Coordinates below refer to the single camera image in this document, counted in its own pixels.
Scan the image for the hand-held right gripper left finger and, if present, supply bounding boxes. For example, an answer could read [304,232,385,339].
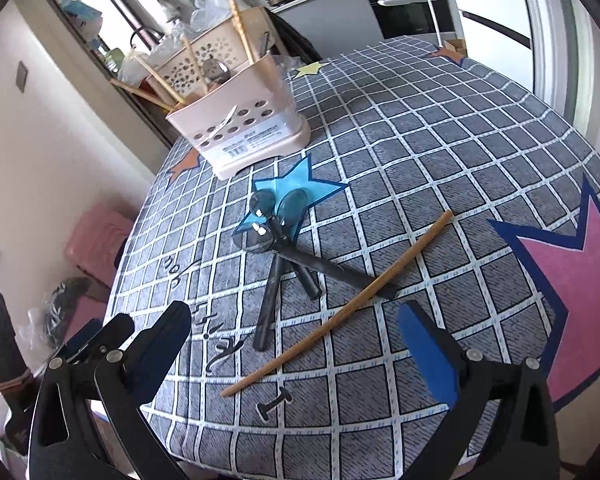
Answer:
[29,301,192,480]

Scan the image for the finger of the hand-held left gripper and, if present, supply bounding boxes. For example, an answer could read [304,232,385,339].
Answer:
[75,313,135,364]
[60,323,102,362]

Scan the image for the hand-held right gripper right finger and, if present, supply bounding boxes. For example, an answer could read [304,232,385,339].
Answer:
[398,301,562,480]

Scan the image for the beige plastic utensil holder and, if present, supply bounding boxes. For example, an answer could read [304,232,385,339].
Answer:
[165,52,312,181]

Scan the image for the person's left forearm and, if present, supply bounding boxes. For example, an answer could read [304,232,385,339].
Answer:
[0,282,35,395]

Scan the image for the dark plastic bag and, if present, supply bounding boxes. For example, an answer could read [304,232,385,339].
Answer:
[45,277,96,346]

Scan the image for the pink plastic stool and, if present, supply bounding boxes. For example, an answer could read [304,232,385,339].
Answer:
[64,202,136,288]

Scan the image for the clear plastic bags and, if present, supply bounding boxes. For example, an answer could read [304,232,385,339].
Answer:
[119,42,155,87]

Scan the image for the black kitchen faucet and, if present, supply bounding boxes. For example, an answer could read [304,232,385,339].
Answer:
[130,27,163,54]

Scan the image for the beige plastic basket trolley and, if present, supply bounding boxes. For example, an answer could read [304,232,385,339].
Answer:
[150,5,276,96]

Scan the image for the hanging blue white bag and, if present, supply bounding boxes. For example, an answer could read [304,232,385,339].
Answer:
[60,0,104,42]

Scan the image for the white plastic bag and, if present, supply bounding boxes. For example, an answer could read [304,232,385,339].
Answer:
[190,0,242,33]

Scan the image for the black built-in oven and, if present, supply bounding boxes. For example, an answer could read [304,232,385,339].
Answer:
[362,0,456,41]

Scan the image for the dark cloth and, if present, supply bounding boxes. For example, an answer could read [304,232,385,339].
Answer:
[270,12,322,64]

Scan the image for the grey lower kitchen cabinet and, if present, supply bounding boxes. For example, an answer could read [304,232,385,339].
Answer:
[270,0,381,58]

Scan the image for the white mop pole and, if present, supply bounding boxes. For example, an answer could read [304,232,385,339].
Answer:
[422,0,446,50]

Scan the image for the white refrigerator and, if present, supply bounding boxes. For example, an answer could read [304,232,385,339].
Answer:
[445,0,536,92]

